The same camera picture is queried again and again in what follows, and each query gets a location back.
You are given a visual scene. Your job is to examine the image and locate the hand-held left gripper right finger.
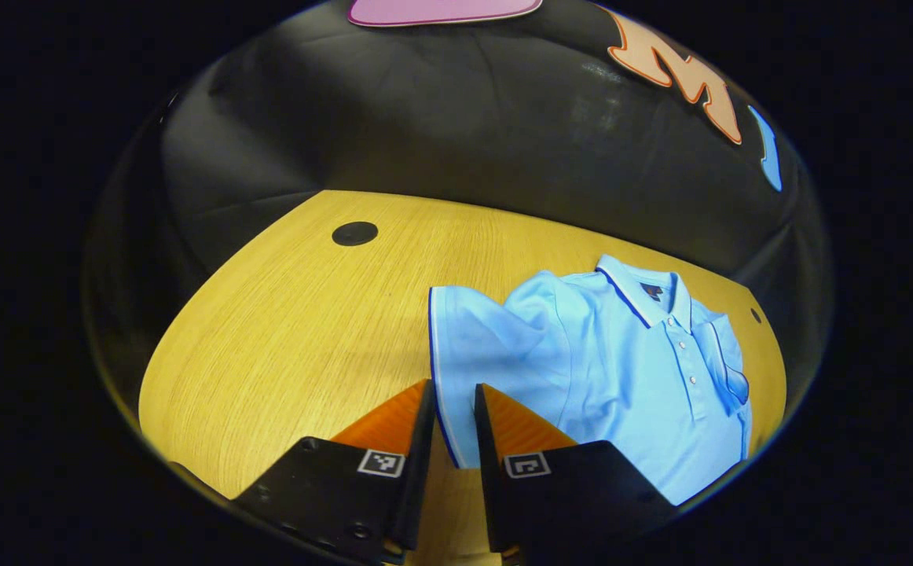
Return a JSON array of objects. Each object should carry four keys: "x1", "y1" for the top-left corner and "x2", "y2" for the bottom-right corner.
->
[{"x1": 474, "y1": 383, "x2": 677, "y2": 555}]

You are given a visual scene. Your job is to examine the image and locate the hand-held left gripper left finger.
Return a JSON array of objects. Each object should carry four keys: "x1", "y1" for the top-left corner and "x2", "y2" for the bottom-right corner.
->
[{"x1": 233, "y1": 379, "x2": 436, "y2": 565}]

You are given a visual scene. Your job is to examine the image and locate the light blue T-shirt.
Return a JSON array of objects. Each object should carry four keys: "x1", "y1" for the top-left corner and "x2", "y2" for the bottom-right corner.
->
[{"x1": 427, "y1": 253, "x2": 754, "y2": 506}]

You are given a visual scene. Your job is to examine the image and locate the black backdrop cloth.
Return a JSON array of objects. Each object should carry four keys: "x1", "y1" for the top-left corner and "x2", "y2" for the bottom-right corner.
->
[{"x1": 83, "y1": 0, "x2": 833, "y2": 394}]

